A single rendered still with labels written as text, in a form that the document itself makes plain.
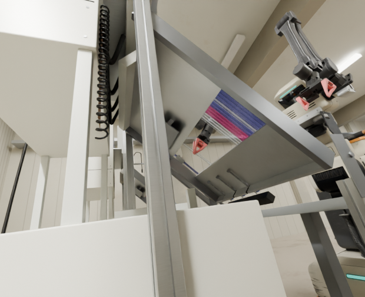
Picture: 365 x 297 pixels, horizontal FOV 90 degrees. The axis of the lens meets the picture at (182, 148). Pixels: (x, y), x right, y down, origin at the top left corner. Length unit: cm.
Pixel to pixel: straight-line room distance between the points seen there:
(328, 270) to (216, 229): 79
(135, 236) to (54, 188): 376
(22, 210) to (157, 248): 392
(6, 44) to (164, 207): 48
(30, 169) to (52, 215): 96
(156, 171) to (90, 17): 44
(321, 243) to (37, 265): 100
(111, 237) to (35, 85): 48
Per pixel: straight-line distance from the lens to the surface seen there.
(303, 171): 70
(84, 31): 56
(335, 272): 110
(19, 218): 415
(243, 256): 40
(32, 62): 60
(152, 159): 31
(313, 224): 107
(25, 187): 424
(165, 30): 62
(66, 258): 34
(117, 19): 93
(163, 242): 30
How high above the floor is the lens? 60
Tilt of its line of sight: 22 degrees up
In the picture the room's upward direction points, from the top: 9 degrees counter-clockwise
